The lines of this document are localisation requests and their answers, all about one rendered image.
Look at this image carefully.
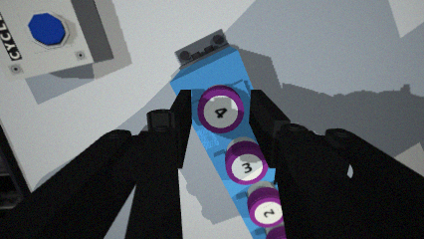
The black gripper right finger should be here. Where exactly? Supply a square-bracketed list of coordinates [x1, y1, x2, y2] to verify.
[249, 90, 424, 239]

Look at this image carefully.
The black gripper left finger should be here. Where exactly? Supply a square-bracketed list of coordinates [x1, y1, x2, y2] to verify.
[0, 90, 192, 239]

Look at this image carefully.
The white button housing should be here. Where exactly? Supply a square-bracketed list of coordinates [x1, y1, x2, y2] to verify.
[0, 0, 113, 82]

